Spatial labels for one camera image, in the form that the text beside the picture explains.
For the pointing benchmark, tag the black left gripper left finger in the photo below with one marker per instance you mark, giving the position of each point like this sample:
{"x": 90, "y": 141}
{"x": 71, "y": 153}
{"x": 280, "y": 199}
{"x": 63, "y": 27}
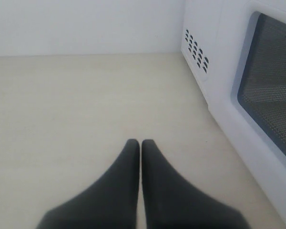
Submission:
{"x": 109, "y": 203}

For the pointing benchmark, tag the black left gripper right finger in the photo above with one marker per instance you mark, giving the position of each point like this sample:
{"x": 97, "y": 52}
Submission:
{"x": 171, "y": 202}

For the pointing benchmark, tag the white microwave door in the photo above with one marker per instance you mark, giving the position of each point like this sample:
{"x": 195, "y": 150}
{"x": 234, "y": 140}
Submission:
{"x": 250, "y": 105}

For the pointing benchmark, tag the white microwave oven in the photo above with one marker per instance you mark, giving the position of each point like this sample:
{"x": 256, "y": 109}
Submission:
{"x": 210, "y": 32}

